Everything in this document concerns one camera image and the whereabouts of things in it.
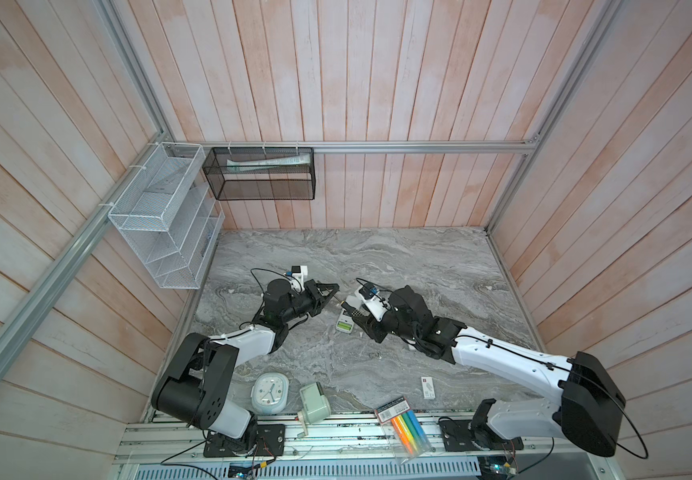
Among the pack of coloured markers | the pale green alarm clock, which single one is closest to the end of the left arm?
the pale green alarm clock

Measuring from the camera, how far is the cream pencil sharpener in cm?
75

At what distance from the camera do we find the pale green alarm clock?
0.78 m

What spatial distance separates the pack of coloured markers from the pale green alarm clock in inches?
10.1

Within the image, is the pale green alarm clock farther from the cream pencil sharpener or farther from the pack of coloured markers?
the pack of coloured markers

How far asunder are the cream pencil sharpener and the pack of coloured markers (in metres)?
0.14

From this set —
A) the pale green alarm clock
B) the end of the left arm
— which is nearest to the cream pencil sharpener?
the pale green alarm clock

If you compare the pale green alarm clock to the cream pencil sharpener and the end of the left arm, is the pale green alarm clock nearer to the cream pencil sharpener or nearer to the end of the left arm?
the cream pencil sharpener

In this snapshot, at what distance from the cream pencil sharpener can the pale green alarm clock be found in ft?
0.19

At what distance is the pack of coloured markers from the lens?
728 mm

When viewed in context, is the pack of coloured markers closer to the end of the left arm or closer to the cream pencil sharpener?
the cream pencil sharpener

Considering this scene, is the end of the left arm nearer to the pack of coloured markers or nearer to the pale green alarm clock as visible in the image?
the pale green alarm clock
